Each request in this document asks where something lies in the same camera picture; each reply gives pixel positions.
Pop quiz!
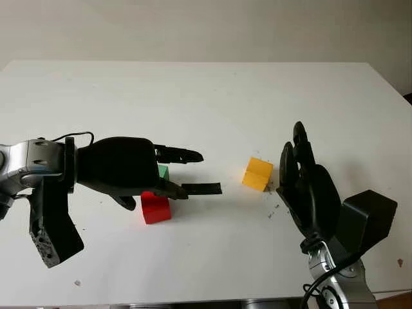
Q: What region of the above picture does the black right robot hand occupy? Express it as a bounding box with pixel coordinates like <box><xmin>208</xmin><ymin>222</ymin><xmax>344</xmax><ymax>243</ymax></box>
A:
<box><xmin>276</xmin><ymin>120</ymin><xmax>342</xmax><ymax>241</ymax></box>

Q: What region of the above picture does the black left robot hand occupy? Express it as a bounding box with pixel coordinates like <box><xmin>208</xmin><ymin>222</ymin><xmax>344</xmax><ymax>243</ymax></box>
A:
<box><xmin>75</xmin><ymin>136</ymin><xmax>205</xmax><ymax>212</ymax></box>

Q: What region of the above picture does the red wooden block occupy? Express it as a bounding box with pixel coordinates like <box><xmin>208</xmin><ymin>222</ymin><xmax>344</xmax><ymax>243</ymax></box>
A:
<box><xmin>140</xmin><ymin>191</ymin><xmax>172</xmax><ymax>225</ymax></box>

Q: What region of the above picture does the yellow wooden block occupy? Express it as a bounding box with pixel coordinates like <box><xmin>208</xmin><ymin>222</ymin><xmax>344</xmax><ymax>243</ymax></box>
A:
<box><xmin>241</xmin><ymin>156</ymin><xmax>274</xmax><ymax>193</ymax></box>

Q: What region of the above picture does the black tape strip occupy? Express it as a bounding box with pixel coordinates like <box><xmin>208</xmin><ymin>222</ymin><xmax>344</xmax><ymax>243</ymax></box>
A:
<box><xmin>181</xmin><ymin>182</ymin><xmax>223</xmax><ymax>196</ymax></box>

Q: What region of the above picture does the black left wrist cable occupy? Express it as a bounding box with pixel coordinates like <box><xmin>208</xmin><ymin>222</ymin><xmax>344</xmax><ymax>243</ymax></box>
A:
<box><xmin>52</xmin><ymin>131</ymin><xmax>96</xmax><ymax>146</ymax></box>

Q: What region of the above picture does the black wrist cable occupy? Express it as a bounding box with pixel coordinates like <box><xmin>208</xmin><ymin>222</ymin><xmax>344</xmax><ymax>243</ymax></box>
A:
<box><xmin>52</xmin><ymin>131</ymin><xmax>96</xmax><ymax>146</ymax></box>
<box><xmin>300</xmin><ymin>250</ymin><xmax>365</xmax><ymax>309</ymax></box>

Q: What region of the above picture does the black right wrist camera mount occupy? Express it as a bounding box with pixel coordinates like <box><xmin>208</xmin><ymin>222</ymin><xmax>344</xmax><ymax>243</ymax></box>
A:
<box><xmin>333</xmin><ymin>189</ymin><xmax>398</xmax><ymax>259</ymax></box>

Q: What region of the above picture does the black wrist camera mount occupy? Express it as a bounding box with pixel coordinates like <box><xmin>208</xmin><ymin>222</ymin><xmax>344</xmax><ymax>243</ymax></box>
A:
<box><xmin>333</xmin><ymin>189</ymin><xmax>398</xmax><ymax>259</ymax></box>
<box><xmin>28</xmin><ymin>136</ymin><xmax>86</xmax><ymax>269</ymax></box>

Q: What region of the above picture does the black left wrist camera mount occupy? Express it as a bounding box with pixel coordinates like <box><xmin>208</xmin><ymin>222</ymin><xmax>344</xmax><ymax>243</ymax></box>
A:
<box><xmin>28</xmin><ymin>136</ymin><xmax>86</xmax><ymax>269</ymax></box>

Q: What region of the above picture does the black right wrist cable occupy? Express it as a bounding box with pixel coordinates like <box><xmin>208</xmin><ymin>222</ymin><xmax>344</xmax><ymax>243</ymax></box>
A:
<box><xmin>300</xmin><ymin>250</ymin><xmax>365</xmax><ymax>309</ymax></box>

